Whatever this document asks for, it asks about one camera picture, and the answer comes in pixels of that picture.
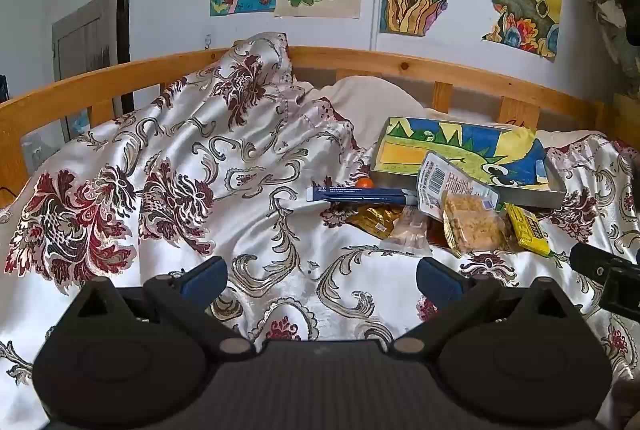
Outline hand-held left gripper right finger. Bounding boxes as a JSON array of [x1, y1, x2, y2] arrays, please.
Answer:
[[392, 256, 581, 358]]

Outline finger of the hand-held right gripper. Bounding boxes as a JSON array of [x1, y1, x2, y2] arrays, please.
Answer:
[[570, 242, 608, 281]]

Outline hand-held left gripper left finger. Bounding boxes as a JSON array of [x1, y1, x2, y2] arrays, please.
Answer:
[[67, 256, 256, 361]]

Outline orange rice cracker packet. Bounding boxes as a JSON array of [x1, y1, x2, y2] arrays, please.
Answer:
[[442, 191, 512, 257]]

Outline yellow snack packet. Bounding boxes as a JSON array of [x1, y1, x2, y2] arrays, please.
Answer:
[[505, 203, 552, 258]]

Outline gold snack packet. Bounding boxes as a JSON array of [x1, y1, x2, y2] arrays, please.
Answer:
[[345, 205, 406, 239]]

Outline white snack packet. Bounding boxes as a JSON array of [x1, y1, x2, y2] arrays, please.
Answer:
[[416, 151, 501, 218]]

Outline blue stick packet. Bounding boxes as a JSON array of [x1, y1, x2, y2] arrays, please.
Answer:
[[306, 186, 418, 207]]

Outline cream pillow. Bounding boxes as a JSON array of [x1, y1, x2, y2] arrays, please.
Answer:
[[300, 76, 441, 151]]

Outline wooden bed headboard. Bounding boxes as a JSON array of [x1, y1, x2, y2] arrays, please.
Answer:
[[0, 46, 640, 211]]

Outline grey door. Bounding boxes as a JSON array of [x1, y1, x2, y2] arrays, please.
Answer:
[[52, 0, 132, 143]]

